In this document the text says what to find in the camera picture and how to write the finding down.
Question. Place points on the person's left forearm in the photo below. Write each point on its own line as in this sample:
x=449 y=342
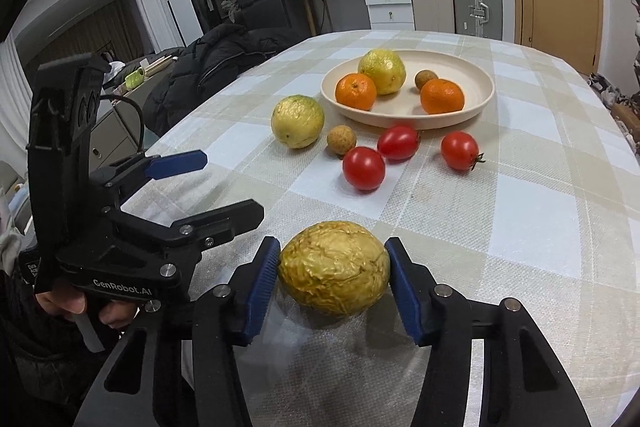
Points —
x=35 y=357

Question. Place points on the white drawer cabinet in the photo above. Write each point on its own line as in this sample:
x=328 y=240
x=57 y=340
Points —
x=389 y=9

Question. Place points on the black jacket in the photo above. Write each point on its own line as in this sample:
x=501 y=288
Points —
x=215 y=67

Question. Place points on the small brown kiwi fruit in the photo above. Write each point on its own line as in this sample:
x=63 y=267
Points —
x=426 y=80

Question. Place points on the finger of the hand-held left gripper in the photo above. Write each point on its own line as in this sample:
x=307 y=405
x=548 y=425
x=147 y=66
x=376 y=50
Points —
x=225 y=219
x=180 y=163

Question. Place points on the yellow guava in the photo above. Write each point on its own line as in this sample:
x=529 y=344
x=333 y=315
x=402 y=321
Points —
x=382 y=69
x=297 y=123

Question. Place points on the cream round plate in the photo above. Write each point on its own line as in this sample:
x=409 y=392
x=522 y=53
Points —
x=400 y=109

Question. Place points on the red tomato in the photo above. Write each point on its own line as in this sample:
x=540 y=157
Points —
x=398 y=143
x=363 y=168
x=459 y=150

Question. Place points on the person's left hand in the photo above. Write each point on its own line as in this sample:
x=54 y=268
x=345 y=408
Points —
x=60 y=302

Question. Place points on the wrinkled yellow passion fruit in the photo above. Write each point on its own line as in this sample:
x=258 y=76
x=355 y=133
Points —
x=334 y=269

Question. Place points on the silver suitcase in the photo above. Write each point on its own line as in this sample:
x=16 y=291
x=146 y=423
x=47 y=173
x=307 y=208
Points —
x=477 y=2

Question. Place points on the pile of loose shoes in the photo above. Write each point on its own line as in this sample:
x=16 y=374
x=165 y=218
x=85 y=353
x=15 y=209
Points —
x=607 y=89

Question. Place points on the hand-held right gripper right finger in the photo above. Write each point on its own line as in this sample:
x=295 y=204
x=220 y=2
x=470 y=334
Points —
x=405 y=292

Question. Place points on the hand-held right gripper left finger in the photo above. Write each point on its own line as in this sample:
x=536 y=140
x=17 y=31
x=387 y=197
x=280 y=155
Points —
x=260 y=292

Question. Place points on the orange tangerine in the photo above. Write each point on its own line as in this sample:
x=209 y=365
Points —
x=356 y=92
x=441 y=97

